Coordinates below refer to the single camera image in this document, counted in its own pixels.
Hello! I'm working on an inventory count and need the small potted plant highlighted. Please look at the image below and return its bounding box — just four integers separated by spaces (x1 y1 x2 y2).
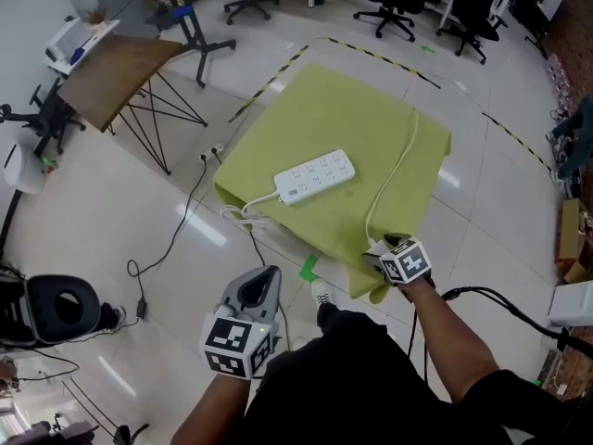
82 6 108 30

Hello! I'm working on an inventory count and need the white charging cable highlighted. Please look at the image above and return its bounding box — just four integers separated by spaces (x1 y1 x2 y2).
364 107 421 258

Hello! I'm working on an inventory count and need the cardboard box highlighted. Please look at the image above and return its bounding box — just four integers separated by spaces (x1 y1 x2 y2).
557 197 593 283

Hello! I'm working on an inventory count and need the black display on rolling stand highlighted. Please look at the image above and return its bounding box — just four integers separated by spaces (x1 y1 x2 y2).
143 0 238 88

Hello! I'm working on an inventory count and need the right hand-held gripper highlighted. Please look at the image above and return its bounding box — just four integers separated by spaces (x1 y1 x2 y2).
361 233 433 288

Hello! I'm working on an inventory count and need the white box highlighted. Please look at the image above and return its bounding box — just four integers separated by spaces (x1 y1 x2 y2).
548 279 593 328

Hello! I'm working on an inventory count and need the wooden table with black legs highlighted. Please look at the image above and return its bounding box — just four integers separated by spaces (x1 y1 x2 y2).
57 34 208 176

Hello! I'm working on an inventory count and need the person's right forearm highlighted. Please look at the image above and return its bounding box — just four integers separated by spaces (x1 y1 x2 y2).
397 275 501 405

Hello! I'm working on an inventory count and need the white board on stand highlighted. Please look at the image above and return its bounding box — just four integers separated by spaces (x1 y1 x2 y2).
524 0 566 59

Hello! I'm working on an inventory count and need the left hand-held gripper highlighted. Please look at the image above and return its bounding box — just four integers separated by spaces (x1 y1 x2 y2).
198 264 283 381

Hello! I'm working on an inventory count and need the person's left forearm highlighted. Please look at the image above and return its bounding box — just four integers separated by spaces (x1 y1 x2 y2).
170 373 254 445

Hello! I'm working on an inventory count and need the person's black clothing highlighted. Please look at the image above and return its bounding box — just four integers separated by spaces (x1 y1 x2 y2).
240 301 593 445

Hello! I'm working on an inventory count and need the white power strip cord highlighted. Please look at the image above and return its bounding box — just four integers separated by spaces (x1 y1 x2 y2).
220 191 284 238

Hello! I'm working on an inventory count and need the yellow black hazard tape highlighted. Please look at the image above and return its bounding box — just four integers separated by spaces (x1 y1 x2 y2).
481 111 553 172
228 44 309 123

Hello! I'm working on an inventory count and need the low white cabinet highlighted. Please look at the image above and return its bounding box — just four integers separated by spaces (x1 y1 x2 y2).
45 19 121 81

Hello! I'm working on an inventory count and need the person's white shoe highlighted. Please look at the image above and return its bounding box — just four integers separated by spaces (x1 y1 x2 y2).
309 278 337 312

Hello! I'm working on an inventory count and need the white waste bin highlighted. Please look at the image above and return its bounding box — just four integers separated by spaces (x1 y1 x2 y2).
2 142 47 195

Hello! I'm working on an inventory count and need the white printer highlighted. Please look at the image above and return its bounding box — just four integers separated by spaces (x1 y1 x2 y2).
45 17 96 64

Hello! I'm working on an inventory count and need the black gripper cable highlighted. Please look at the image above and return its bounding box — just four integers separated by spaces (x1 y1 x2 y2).
441 286 593 356

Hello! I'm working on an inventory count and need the black cable with power adapter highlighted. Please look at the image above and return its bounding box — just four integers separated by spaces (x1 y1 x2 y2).
125 158 209 320

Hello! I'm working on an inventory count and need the toppled black office chair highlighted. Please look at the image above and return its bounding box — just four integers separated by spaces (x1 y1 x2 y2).
0 77 88 158

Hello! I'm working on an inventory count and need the white power strip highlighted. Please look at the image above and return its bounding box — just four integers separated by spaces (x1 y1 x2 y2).
272 148 357 207

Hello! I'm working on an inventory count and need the green tablecloth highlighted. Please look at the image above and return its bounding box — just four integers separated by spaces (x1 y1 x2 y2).
212 62 453 305

